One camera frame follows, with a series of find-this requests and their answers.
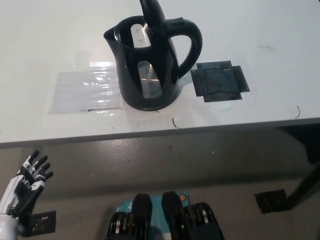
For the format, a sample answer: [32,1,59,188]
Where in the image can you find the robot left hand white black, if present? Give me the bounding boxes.
[0,149,54,226]

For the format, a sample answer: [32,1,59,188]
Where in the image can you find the clear plastic taped sheet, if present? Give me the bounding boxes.
[48,51,125,116]

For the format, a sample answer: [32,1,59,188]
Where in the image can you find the large black floor tape patch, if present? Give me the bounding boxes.
[254,189,288,215]

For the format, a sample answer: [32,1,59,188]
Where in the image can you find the black tape patch on desk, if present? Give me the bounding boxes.
[190,60,251,103]

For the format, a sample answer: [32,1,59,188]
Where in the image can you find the small black floor tape patch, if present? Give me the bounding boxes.
[30,210,57,236]

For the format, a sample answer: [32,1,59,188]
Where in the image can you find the black electric kettle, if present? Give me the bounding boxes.
[103,15,203,112]

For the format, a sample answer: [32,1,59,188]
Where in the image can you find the black table underframe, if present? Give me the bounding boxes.
[274,123,320,164]

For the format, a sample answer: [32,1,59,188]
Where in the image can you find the black kettle lid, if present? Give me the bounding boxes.
[138,0,166,34]

